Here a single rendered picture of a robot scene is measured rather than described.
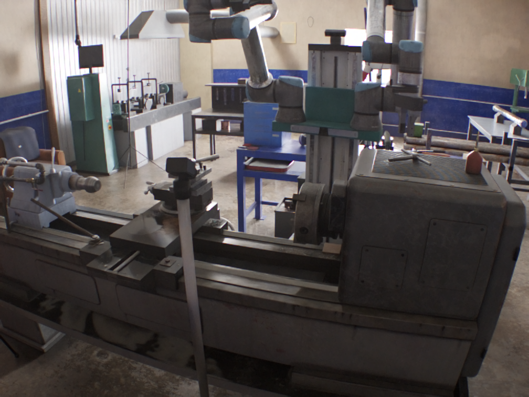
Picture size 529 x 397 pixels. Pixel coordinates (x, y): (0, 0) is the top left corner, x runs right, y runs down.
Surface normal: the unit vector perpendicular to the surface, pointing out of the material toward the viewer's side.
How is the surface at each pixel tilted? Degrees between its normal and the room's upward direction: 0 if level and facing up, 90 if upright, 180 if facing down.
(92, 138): 90
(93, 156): 90
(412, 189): 45
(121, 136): 90
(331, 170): 90
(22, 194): 68
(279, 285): 0
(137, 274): 0
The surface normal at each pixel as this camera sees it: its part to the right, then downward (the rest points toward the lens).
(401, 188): -0.22, -0.42
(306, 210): -0.29, -0.11
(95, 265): 0.00, -0.93
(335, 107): -0.40, 0.33
